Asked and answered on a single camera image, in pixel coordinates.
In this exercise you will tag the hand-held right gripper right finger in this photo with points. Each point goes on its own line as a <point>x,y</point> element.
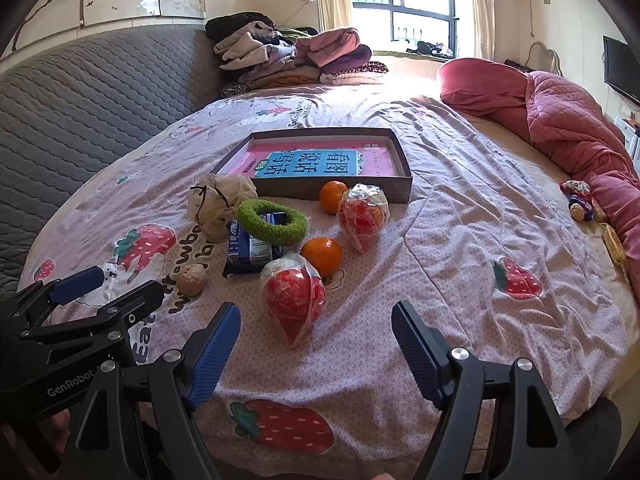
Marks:
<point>415,350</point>

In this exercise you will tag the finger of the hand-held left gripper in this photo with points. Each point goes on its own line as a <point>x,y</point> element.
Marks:
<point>135,300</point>
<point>75,285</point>

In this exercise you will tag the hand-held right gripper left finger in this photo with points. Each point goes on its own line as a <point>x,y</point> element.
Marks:
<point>215,355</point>

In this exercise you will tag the beige round ball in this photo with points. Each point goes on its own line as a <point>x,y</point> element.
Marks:
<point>191,279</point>

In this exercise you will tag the red fruit front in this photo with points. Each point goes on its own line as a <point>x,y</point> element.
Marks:
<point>292,297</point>

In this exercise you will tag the red fruit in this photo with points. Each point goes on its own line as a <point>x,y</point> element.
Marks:
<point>292,297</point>
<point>362,217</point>

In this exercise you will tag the orange mandarin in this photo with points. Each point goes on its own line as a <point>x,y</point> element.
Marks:
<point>332,197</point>
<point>321,256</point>

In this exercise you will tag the green fuzzy scrunchie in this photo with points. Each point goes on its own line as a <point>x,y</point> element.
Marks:
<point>248,222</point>

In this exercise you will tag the grey cardboard box tray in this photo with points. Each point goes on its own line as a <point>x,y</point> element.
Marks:
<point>380,190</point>

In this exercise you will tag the grey quilted headboard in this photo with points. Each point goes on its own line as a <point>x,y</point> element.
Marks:
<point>100,100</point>

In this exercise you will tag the small blue snack packet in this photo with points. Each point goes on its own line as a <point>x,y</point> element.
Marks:
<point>582,207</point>

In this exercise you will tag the yellow packet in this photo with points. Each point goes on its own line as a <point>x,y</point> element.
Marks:
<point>614,245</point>

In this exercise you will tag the patterned hair scrunchie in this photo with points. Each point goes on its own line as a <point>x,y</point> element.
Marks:
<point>575,187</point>

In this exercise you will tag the beige garment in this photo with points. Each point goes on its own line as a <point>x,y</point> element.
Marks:
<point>240,47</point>

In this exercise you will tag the pink quilted duvet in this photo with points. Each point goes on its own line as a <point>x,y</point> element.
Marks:
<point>570,120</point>

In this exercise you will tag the pile of folded clothes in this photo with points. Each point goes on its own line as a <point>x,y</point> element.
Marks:
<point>280,62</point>

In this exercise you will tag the leopard print blanket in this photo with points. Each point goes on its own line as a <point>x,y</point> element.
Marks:
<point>357,76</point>

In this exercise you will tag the black garment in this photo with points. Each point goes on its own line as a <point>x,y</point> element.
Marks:
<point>235,22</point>

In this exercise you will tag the green windowsill cushion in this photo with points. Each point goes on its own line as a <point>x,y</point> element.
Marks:
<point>395,55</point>

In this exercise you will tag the purple folded blanket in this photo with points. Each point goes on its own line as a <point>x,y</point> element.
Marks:
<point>352,60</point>

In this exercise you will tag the dark clothes on windowsill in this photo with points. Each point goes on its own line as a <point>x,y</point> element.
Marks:
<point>430,49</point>

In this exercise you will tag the green cloth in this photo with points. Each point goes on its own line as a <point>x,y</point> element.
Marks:
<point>300,34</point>

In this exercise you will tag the pink fleece blanket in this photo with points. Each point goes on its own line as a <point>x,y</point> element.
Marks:
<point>327,42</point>

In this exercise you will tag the black television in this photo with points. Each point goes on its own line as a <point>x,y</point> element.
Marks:
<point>620,67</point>

